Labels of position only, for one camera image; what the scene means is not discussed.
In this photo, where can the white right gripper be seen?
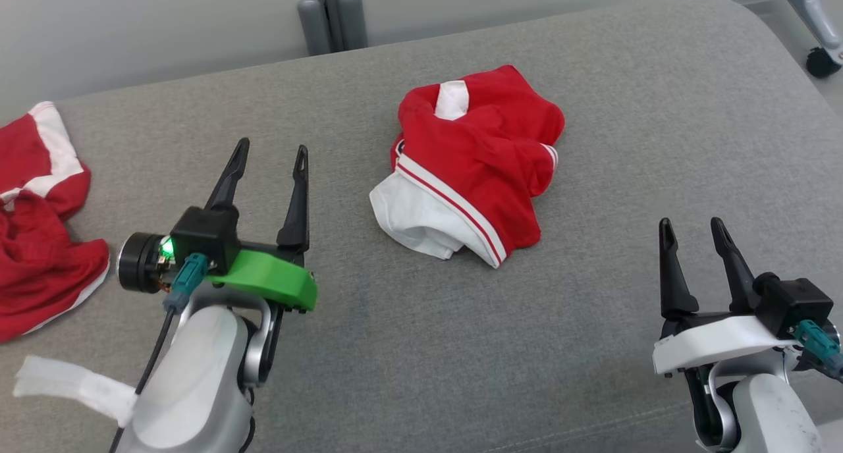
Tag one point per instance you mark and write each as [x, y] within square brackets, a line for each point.
[718, 344]

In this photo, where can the white tape strip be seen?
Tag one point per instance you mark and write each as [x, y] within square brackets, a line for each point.
[66, 384]

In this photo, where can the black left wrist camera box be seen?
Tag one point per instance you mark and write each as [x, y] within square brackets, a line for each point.
[204, 236]

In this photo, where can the grey double partition post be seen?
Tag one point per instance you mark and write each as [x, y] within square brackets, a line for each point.
[332, 15]

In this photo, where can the grey chair base with caster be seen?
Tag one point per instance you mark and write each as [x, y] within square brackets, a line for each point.
[820, 25]

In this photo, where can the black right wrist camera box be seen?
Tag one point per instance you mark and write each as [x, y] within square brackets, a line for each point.
[793, 301]

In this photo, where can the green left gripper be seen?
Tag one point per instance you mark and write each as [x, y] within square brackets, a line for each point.
[276, 278]

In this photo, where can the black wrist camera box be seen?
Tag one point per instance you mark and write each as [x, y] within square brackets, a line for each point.
[204, 236]
[793, 301]

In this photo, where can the red white basketball jersey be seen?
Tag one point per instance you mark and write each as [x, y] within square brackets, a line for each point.
[487, 150]

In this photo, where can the red white sports shorts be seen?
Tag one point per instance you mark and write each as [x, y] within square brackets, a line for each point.
[39, 255]

